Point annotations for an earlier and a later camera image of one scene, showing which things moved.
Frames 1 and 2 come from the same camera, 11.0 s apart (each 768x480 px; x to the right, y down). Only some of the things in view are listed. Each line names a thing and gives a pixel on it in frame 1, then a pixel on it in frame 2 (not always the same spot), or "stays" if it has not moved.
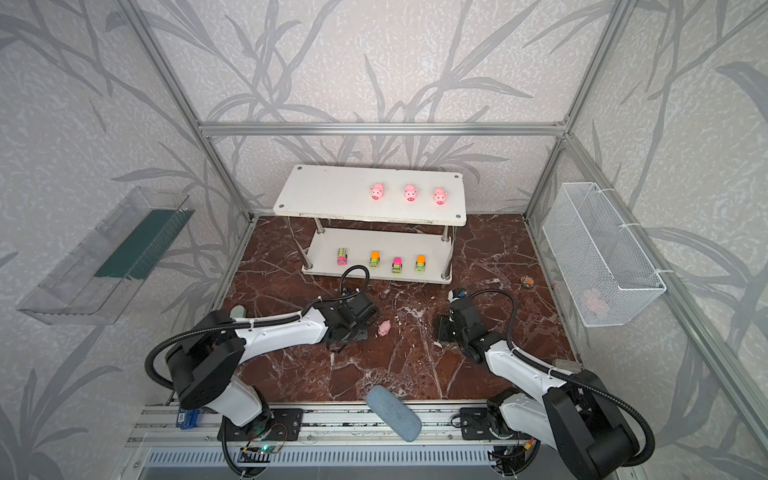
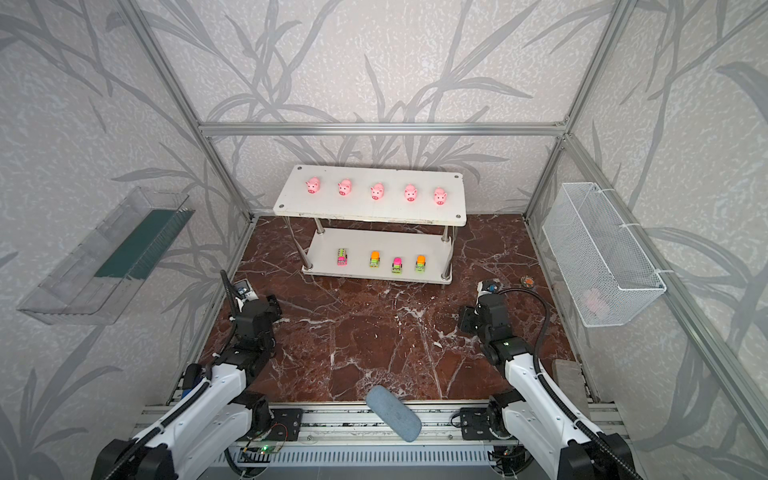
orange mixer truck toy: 374,259 stays
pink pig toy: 378,191 stays
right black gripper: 447,327 → 486,302
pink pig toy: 410,192 stays
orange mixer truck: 420,263 stays
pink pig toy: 440,196 stays
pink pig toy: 384,328 → 313,185
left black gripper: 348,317 → 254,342
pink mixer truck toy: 397,264 stays
